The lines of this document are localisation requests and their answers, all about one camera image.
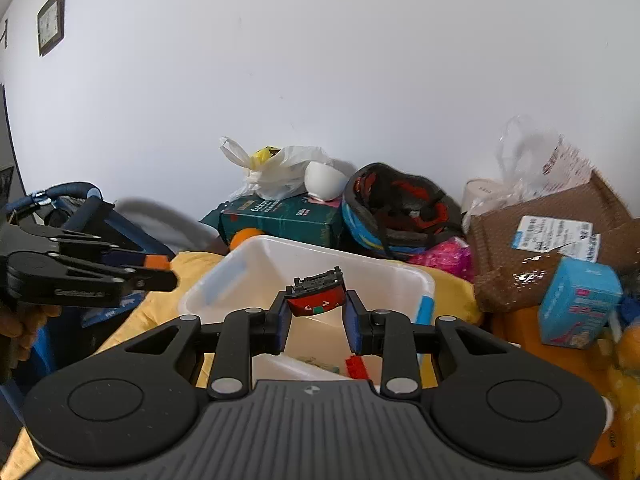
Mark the blue patterned cloth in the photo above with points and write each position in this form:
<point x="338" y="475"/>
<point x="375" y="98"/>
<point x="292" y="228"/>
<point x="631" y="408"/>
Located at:
<point x="107" y="312"/>

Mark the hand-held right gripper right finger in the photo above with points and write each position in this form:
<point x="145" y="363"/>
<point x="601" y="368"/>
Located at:
<point x="352" y="325"/>

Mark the red toy brick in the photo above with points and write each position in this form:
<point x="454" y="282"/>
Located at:
<point x="356" y="366"/>

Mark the person's left hand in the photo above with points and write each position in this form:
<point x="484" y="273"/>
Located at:
<point x="22" y="327"/>

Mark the white bowl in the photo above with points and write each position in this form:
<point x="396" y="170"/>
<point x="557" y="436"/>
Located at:
<point x="324" y="179"/>

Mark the brown cardboard box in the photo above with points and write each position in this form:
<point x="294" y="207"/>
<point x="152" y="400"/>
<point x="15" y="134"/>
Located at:
<point x="505" y="270"/>

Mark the white cylinder box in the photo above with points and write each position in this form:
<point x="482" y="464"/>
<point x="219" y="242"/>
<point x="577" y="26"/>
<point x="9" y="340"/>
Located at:
<point x="475" y="195"/>

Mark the light blue tissue pack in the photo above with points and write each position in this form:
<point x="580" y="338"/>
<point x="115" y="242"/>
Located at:
<point x="580" y="300"/>

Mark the brown framed wall clock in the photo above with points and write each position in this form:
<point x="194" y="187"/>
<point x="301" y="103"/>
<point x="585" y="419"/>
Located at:
<point x="50" y="22"/>

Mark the bag of oranges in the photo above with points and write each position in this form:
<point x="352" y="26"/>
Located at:
<point x="625" y="360"/>

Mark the green tissue pack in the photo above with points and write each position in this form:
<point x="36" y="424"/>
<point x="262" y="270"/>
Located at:
<point x="280" y="217"/>

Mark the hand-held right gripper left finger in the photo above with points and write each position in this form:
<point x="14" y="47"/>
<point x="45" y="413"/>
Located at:
<point x="281" y="327"/>

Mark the orange toy brick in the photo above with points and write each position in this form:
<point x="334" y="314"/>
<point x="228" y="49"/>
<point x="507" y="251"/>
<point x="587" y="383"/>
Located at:
<point x="158" y="262"/>

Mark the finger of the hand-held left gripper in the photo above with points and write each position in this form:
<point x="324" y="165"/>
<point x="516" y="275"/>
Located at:
<point x="75" y="282"/>
<point x="75" y="242"/>

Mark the clear plastic bag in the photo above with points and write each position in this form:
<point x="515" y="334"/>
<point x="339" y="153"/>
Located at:
<point x="540" y="160"/>

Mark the orange fruit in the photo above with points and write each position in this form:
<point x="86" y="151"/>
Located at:
<point x="245" y="236"/>

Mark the white plastic bag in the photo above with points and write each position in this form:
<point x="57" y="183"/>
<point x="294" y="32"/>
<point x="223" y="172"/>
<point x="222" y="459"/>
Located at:
<point x="277" y="172"/>

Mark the red black toy piece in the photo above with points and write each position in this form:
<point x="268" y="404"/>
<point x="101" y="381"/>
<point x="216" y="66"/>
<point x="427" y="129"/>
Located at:
<point x="314" y="300"/>

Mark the blue black bicycle helmet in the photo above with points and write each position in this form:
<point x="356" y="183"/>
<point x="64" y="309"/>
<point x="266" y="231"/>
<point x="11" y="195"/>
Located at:
<point x="395" y="210"/>

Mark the pink mesh item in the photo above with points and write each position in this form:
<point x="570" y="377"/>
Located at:
<point x="447" y="257"/>

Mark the white plastic container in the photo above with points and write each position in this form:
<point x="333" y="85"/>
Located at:
<point x="250" y="270"/>

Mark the yellow cloth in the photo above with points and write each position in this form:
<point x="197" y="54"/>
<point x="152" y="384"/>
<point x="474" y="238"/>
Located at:
<point x="160" y="310"/>

